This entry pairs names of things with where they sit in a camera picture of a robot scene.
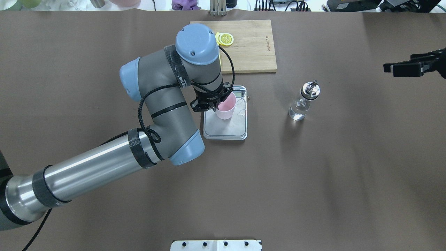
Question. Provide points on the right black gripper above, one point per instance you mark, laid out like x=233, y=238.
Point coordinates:
x=429, y=65

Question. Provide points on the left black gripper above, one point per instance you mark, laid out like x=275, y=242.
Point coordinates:
x=209, y=100

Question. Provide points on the pink plastic cup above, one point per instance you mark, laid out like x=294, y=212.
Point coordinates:
x=226, y=108

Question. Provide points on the clear glass sauce bottle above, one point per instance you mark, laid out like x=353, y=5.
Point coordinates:
x=300, y=107

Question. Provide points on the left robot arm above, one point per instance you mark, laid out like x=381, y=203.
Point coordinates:
x=167, y=84

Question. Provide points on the silver digital kitchen scale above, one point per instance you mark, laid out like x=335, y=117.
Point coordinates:
x=234, y=128

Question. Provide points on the front lemon slice of pair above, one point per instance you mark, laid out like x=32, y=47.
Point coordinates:
x=227, y=39

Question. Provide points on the wooden cutting board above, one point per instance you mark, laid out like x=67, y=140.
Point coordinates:
x=253, y=48

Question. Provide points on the hidden lemon slice of pair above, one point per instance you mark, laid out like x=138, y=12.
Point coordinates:
x=218, y=40

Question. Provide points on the black thermos bottle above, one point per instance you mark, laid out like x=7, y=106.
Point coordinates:
x=231, y=3

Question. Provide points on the purple cloth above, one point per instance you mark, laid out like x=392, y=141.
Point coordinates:
x=185, y=5

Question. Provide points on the black power strip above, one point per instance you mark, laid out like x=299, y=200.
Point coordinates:
x=281, y=6

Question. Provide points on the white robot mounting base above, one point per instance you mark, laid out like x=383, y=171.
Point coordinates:
x=217, y=245

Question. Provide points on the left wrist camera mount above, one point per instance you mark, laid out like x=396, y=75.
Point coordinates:
x=198, y=105

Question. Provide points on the aluminium frame post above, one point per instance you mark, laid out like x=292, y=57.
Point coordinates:
x=218, y=8

